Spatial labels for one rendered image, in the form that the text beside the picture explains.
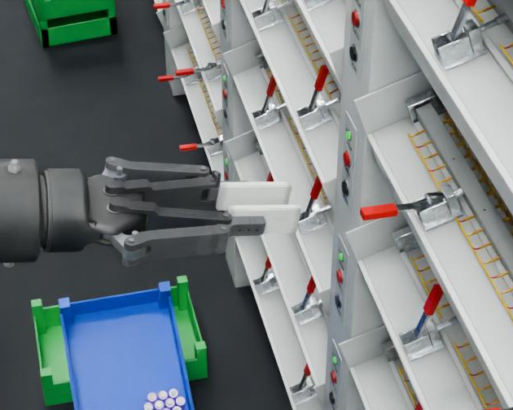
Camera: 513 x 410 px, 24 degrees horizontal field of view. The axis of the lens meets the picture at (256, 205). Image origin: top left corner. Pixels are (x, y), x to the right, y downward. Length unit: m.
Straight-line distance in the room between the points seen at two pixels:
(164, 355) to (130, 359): 0.06
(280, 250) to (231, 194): 0.87
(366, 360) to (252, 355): 0.73
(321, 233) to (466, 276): 0.62
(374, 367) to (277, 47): 0.52
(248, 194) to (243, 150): 1.05
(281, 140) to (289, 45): 0.19
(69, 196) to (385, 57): 0.39
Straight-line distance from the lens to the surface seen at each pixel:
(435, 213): 1.17
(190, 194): 1.11
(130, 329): 2.19
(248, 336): 2.30
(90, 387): 2.15
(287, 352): 2.07
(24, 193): 1.03
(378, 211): 1.16
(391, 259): 1.41
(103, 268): 2.45
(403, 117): 1.30
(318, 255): 1.70
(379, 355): 1.55
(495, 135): 0.99
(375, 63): 1.26
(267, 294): 2.17
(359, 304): 1.48
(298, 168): 1.84
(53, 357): 2.29
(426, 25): 1.13
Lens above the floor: 1.65
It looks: 40 degrees down
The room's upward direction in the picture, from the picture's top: straight up
